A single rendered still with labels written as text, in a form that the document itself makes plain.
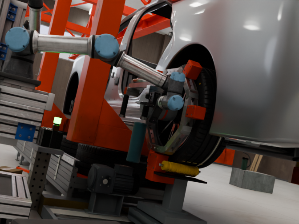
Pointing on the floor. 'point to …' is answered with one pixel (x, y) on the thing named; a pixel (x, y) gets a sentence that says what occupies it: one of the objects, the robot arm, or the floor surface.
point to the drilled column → (38, 176)
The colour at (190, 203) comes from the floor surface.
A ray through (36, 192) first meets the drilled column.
